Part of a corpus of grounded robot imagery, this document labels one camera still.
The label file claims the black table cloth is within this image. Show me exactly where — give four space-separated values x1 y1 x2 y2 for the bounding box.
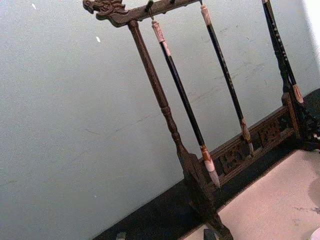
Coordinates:
91 87 320 240

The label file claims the white felt mat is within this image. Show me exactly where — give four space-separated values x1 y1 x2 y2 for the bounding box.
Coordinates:
191 148 320 240

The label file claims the large black calligraphy brush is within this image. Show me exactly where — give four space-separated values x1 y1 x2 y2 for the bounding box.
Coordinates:
150 19 222 189

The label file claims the thin black calligraphy brush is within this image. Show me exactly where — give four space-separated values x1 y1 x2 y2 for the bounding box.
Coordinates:
199 3 255 158

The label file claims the carved dark wooden brush rack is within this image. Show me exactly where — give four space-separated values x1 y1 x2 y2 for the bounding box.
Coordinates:
82 0 320 240

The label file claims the black calligraphy brush gold lettering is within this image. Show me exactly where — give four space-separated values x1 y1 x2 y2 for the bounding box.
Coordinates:
260 0 305 105

